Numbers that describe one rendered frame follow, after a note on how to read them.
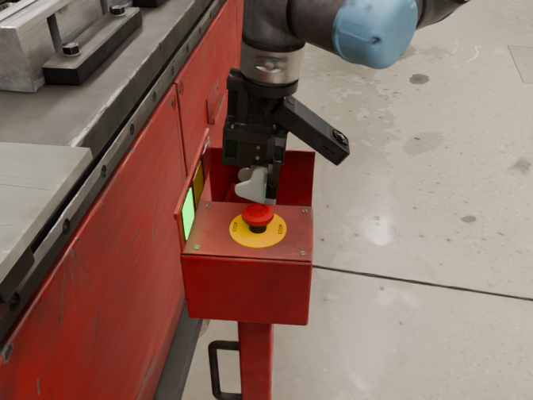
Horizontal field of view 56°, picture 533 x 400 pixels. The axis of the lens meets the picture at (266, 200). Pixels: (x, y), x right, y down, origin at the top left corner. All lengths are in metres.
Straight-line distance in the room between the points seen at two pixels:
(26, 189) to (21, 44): 0.46
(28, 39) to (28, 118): 0.13
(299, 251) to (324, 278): 1.07
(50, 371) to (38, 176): 0.35
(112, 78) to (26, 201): 0.51
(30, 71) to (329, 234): 1.27
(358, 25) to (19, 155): 0.31
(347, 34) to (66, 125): 0.39
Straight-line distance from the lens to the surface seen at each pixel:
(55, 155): 0.39
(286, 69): 0.59
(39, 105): 0.78
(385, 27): 0.49
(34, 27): 0.83
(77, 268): 0.69
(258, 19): 0.57
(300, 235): 0.62
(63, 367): 0.70
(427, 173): 2.24
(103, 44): 0.90
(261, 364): 0.88
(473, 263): 1.84
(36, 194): 0.35
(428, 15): 0.60
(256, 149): 0.64
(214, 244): 0.61
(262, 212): 0.61
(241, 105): 0.63
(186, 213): 0.60
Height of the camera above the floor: 1.19
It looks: 37 degrees down
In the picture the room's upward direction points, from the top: straight up
